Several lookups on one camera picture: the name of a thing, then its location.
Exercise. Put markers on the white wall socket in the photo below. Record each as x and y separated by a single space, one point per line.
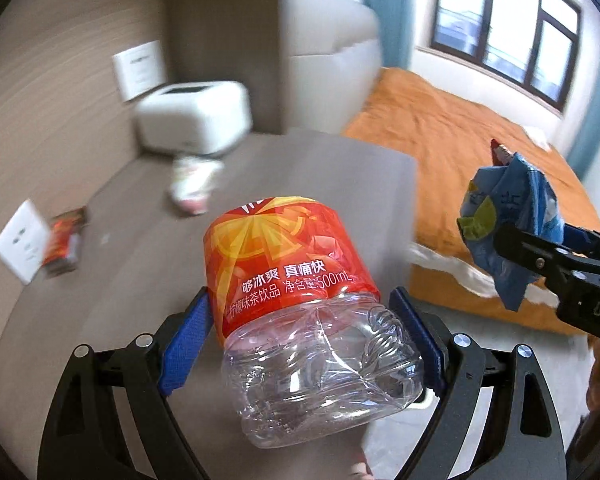
22 242
137 70

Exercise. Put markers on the orange label plastic bottle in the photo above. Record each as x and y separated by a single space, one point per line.
290 270

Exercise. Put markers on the dark framed window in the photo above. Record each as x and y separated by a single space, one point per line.
510 25

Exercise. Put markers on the orange bed blanket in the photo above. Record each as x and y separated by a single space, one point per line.
455 160

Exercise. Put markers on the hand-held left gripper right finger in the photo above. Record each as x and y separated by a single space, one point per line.
422 342

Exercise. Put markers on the white pink crumpled wrapper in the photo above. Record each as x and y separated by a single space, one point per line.
195 185

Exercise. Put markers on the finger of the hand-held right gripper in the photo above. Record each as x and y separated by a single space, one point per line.
530 250
587 237

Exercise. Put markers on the blue chip bag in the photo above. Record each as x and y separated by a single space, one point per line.
520 200

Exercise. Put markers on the red snack wrapper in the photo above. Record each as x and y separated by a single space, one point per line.
500 151

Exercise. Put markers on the white item on bed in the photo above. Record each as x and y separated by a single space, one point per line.
537 137

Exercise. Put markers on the teal curtain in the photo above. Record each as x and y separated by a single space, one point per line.
387 10
595 130

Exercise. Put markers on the white tissue box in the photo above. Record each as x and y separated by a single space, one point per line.
195 115

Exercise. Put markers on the red brown snack packet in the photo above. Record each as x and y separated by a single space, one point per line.
65 240

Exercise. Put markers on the wooden desk shelf unit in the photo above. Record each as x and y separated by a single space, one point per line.
80 60

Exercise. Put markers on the beige padded headboard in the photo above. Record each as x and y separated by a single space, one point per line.
330 75

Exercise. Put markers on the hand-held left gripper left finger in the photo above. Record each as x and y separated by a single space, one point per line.
185 345

